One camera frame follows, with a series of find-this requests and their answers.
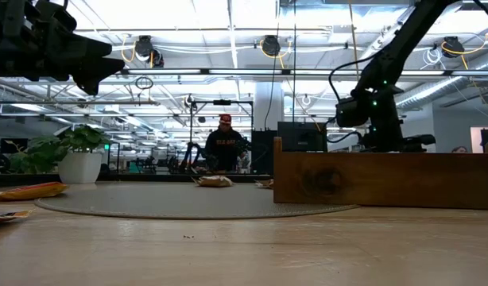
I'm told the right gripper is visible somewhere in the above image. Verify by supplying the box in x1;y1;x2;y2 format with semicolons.
362;102;436;153

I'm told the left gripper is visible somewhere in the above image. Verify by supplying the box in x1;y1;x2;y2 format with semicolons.
0;0;126;96

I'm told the wooden three-compartment tray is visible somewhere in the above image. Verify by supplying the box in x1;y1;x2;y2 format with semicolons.
273;137;488;211

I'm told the orange tea packet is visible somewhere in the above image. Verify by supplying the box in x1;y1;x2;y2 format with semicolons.
0;209;33;226
0;181;69;202

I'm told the black monitor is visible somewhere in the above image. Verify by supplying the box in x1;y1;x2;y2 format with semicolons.
277;121;328;153

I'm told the green plant in white pot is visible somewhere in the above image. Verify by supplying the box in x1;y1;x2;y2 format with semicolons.
5;124;112;185

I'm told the dark computer screen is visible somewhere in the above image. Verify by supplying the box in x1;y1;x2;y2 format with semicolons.
0;137;29;155

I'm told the black cabinet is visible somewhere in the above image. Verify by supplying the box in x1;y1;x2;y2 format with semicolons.
250;129;278;176

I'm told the long ceiling light bar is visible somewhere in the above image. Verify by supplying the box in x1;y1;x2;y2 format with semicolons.
120;68;488;76

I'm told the person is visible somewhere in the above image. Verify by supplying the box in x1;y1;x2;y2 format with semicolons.
203;114;248;172

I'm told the round grey mat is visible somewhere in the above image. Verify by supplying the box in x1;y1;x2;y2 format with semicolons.
34;181;360;220

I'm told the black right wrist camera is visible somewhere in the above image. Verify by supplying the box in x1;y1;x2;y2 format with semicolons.
335;96;370;128

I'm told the black ceiling cable reel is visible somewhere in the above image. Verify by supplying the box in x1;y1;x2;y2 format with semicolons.
442;35;466;59
134;34;154;60
261;34;281;57

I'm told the black cable loop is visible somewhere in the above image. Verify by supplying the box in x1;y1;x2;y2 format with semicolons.
134;75;154;91

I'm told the silver ventilation duct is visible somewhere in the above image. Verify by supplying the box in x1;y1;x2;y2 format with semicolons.
394;75;471;111

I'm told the yellow cable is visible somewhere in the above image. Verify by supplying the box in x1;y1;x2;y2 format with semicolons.
348;0;361;80

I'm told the black power cable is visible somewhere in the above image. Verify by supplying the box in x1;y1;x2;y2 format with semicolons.
291;0;297;124

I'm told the black table frame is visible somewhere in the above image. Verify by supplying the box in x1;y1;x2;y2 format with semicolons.
0;172;275;187

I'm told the black gantry frame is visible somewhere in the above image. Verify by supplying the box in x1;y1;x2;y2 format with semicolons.
188;99;255;176

